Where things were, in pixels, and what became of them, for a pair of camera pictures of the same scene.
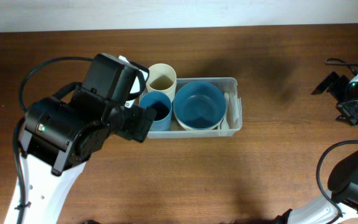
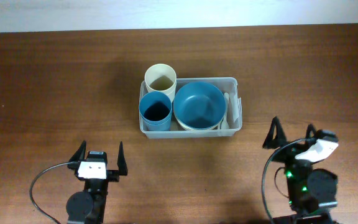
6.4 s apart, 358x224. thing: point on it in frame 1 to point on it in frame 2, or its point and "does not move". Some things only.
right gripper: (352, 114) to (281, 139)
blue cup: (161, 125) does not move
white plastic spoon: (225, 125) does not move
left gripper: (141, 122) to (114, 174)
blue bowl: (199, 105) does not move
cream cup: (161, 78) does not move
